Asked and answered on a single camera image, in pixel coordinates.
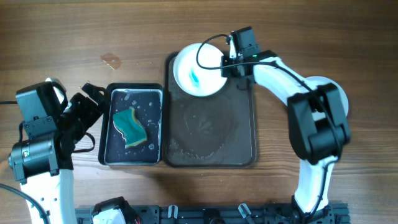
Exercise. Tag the green and yellow sponge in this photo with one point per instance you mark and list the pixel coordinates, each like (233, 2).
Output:
(131, 129)

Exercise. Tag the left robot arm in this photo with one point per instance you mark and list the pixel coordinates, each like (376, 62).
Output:
(42, 163)

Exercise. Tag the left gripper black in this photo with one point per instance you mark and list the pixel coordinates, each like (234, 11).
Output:
(94, 111)

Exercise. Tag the large dark brown tray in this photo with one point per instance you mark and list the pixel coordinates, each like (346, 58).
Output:
(212, 132)

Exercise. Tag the small black sponge tray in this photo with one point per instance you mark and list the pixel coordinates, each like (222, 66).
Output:
(147, 100)

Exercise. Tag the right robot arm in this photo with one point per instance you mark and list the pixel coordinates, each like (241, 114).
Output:
(317, 109)

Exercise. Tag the white plate top stained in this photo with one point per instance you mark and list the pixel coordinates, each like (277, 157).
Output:
(193, 79)

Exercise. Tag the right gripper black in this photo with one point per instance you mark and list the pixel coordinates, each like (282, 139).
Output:
(227, 71)

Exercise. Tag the light blue stained plate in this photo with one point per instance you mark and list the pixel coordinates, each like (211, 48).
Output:
(318, 80)

